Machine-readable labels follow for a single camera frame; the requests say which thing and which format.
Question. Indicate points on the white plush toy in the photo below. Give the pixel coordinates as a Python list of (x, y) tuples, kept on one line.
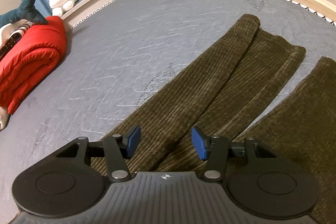
[(61, 1)]

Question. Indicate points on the red folded blanket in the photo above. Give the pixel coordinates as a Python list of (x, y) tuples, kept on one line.
[(29, 61)]

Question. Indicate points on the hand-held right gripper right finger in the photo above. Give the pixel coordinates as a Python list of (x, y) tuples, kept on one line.
[(199, 144)]

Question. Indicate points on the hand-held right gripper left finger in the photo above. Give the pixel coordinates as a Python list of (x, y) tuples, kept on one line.
[(132, 142)]

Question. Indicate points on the blue shark plush toy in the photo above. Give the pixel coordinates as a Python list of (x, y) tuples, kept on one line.
[(26, 12)]

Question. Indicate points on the grey quilted mattress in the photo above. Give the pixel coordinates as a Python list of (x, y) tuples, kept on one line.
[(131, 37)]

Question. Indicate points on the striped cloth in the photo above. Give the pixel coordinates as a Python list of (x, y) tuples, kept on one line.
[(14, 36)]

